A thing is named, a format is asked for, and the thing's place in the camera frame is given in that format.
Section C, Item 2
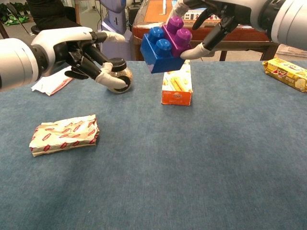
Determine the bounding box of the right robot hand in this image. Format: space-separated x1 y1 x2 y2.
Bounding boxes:
170 0 264 60

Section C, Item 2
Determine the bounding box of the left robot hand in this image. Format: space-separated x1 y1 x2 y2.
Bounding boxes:
31 26 129 89

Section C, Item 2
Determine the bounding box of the purple small object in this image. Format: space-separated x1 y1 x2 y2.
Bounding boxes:
162 15 193 58

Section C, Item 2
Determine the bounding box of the blue and magenta toy block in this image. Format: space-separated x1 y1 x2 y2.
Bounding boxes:
140 26 187 74

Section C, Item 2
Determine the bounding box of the person in black clothes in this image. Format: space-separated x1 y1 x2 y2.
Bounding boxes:
27 0 82 31

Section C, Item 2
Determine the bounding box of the brown mahjong table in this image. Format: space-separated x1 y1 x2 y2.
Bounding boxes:
131 0 281 62

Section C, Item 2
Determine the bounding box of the face-up mahjong tile row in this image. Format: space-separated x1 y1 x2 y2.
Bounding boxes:
181 11 223 22

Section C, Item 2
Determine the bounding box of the white pink pouch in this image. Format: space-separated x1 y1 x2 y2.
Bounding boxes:
31 66 74 96

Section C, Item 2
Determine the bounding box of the green bag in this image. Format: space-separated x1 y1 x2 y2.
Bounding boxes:
2 14 29 26

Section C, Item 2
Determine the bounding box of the dark table leg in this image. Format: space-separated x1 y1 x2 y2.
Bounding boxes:
0 21 10 39

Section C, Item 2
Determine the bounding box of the glass jar with black lid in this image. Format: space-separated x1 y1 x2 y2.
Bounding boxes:
106 57 133 94

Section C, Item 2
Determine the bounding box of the white plastic basket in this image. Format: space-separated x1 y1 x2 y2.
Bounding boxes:
276 43 307 58

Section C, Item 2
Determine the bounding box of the yellow snack packet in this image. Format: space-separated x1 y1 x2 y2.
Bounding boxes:
262 57 307 93

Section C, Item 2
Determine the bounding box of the crumpled red-patterned paper bag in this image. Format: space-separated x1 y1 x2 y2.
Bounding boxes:
29 114 100 158

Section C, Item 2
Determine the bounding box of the orange biscuit box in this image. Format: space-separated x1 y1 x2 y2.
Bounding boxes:
161 59 193 106

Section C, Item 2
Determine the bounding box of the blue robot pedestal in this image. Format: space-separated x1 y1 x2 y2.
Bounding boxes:
97 0 136 62

